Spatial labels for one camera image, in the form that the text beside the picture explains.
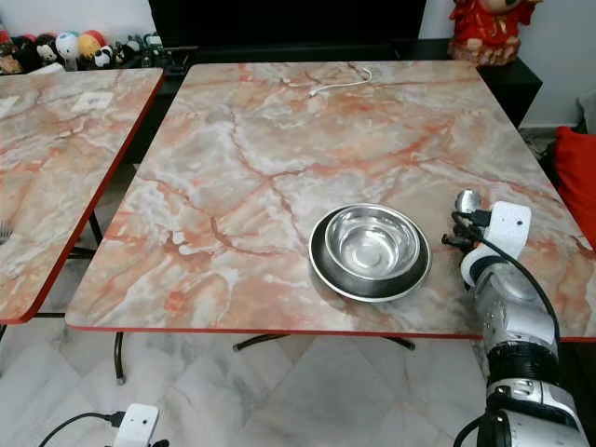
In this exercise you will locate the steel spoon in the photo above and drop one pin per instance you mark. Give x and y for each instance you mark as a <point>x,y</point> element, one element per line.
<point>468,200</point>

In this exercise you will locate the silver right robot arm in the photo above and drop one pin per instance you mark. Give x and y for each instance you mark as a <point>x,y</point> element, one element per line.
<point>517,335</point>

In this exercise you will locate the steel bowl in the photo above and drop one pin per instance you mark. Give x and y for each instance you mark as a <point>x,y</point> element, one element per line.
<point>372,240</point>

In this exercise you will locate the red cushion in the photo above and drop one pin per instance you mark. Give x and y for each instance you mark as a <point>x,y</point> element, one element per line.
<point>575,172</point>

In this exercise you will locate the steel plate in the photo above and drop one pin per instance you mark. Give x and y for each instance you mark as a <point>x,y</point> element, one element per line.
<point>321,265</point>

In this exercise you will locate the black curved table foot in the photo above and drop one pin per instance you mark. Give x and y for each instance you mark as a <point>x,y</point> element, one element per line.
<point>265,341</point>

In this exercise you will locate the red figurine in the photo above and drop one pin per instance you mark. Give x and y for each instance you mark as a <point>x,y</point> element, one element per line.
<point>489,28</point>

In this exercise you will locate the red hat plush toy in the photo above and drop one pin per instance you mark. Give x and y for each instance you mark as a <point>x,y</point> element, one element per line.
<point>6,51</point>

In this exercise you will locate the black metal table leg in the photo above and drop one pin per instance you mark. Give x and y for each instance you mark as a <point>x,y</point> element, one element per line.
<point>119,357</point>

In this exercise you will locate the black plush toy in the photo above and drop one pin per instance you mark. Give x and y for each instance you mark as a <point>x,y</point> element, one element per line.
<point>47,47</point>

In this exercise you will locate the white blue plush toy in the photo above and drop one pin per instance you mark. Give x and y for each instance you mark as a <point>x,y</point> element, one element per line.
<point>67,45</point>

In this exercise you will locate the panda plush toy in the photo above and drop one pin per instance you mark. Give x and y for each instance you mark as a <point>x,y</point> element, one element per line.
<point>104,57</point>

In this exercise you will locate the orange red plush toy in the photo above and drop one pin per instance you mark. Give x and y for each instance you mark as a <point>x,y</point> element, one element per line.
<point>91,42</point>

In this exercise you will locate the black television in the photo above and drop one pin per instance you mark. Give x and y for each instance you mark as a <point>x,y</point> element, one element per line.
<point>284,20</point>

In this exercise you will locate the green plush toy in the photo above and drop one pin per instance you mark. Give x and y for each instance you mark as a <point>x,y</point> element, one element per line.
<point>152,48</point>

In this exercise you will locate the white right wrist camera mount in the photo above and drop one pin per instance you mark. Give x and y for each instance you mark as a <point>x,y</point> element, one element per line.
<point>508,228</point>

